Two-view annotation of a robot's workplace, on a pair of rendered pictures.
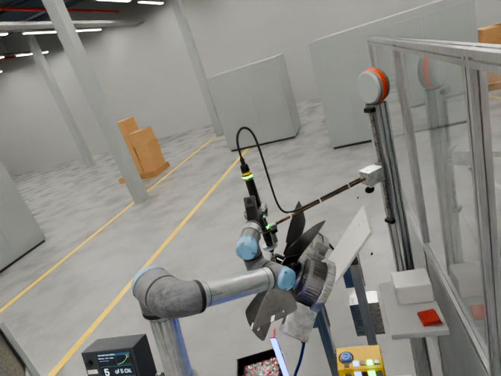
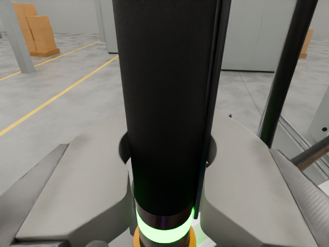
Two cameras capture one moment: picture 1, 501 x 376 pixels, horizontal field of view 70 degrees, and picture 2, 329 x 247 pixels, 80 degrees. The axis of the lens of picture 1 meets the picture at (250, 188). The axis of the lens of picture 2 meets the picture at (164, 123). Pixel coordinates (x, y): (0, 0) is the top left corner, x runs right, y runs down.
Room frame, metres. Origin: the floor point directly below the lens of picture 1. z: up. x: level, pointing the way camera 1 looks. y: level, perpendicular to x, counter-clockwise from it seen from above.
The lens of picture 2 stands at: (1.34, 0.02, 1.64)
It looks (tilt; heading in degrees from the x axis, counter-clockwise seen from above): 32 degrees down; 346
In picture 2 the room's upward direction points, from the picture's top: straight up
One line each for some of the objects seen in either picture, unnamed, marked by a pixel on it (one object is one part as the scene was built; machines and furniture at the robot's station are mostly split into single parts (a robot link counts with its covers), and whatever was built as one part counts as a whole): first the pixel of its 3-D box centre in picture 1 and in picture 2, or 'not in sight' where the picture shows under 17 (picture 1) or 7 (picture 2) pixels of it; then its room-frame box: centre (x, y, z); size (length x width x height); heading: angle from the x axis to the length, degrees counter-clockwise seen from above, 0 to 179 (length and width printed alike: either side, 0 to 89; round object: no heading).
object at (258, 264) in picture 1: (259, 267); not in sight; (1.14, 0.06, 1.46); 0.11 x 0.08 x 0.11; 33
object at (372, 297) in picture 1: (366, 313); not in sight; (1.53, -0.39, 0.73); 0.15 x 0.09 x 0.22; 74
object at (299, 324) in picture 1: (297, 321); not in sight; (1.36, -0.02, 0.98); 0.20 x 0.16 x 0.20; 74
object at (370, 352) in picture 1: (361, 367); not in sight; (0.98, -0.18, 1.02); 0.16 x 0.10 x 0.11; 74
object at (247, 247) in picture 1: (248, 244); not in sight; (1.16, 0.07, 1.56); 0.11 x 0.08 x 0.09; 164
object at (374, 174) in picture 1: (373, 174); not in sight; (1.61, -0.60, 1.47); 0.10 x 0.07 x 0.08; 109
